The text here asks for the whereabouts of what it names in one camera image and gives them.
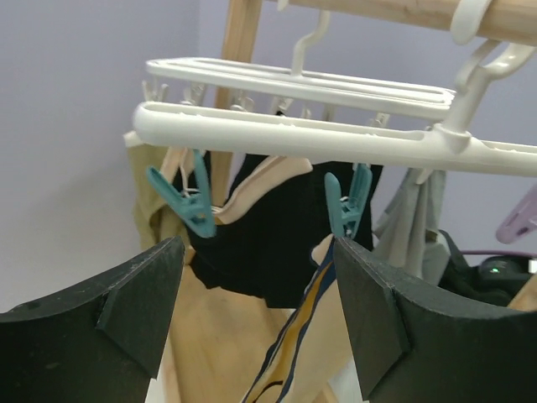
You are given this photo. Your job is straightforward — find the beige underwear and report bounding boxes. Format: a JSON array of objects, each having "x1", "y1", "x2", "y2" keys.
[{"x1": 123, "y1": 129, "x2": 357, "y2": 403}]

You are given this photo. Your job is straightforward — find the white straight clip hanger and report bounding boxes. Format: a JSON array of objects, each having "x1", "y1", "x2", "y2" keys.
[{"x1": 132, "y1": 0, "x2": 537, "y2": 174}]

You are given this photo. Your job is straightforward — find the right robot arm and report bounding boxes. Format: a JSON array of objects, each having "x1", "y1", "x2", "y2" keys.
[{"x1": 439, "y1": 230, "x2": 536, "y2": 306}]

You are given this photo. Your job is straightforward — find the white rectangular clip hanger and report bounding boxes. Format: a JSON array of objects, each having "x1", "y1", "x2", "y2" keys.
[{"x1": 146, "y1": 10, "x2": 455, "y2": 121}]

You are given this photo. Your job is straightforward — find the purple clothes peg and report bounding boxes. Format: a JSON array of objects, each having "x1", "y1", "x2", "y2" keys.
[{"x1": 496, "y1": 196, "x2": 536, "y2": 244}]

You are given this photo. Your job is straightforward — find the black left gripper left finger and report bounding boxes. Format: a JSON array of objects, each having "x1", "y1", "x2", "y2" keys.
[{"x1": 1, "y1": 237, "x2": 185, "y2": 402}]

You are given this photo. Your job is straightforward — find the wooden clothes rack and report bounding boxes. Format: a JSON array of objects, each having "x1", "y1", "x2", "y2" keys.
[{"x1": 159, "y1": 0, "x2": 537, "y2": 403}]

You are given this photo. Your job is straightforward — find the grey underwear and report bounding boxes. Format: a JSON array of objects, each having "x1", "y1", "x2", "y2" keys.
[{"x1": 373, "y1": 169, "x2": 450, "y2": 285}]

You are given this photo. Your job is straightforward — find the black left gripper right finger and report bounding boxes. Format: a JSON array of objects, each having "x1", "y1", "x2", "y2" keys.
[{"x1": 333, "y1": 238, "x2": 536, "y2": 402}]

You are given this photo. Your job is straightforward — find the teal clothes peg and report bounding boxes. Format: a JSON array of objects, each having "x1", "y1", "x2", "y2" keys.
[
  {"x1": 146, "y1": 149, "x2": 216, "y2": 238},
  {"x1": 324, "y1": 164, "x2": 373, "y2": 238}
]

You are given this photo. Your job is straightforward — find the black underwear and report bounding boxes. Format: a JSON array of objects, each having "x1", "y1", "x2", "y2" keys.
[{"x1": 171, "y1": 150, "x2": 385, "y2": 310}]

